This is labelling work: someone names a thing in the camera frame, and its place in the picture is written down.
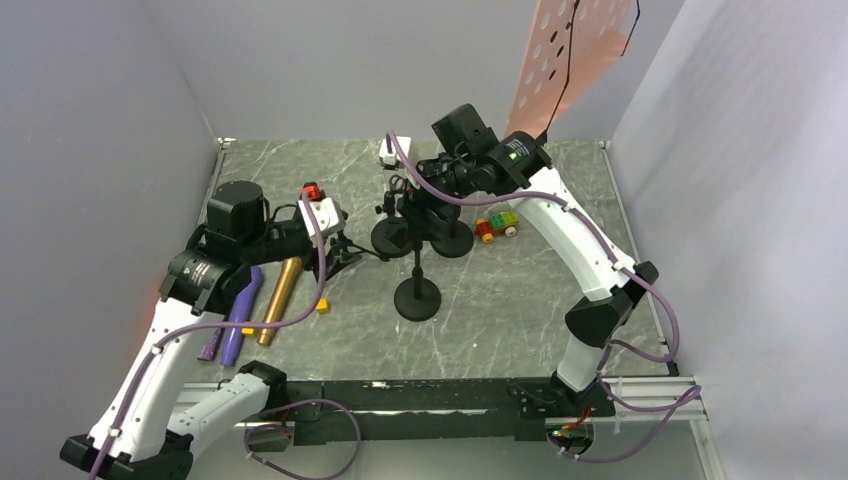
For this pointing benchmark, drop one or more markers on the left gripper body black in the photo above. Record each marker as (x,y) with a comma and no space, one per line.
(331,257)

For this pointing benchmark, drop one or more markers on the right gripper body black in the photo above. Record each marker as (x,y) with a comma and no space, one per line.
(415,204)

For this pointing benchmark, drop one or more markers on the black shock mount desk stand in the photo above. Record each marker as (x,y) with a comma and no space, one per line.
(457,243)

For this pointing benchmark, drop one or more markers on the black round base mic stand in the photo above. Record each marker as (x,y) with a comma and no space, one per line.
(389,235)

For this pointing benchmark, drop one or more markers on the gold microphone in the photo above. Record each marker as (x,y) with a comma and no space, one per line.
(290,271)

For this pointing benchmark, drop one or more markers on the black tripod mic stand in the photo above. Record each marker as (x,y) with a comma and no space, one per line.
(345,252)

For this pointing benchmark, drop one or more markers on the glitter purple silver microphone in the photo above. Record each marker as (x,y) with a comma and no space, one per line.
(211,347)

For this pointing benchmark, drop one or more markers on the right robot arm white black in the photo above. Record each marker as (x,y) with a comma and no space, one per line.
(478,168)

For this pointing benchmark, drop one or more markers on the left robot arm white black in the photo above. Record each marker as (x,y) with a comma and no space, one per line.
(140,435)

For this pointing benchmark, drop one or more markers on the pink music stand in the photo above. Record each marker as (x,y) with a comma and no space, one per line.
(570,45)

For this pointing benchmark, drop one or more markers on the colourful toy block car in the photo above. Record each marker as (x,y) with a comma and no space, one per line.
(501,224)

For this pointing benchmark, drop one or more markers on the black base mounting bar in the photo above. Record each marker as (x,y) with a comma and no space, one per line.
(522,408)

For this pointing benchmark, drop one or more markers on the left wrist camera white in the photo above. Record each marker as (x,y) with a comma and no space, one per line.
(322,215)

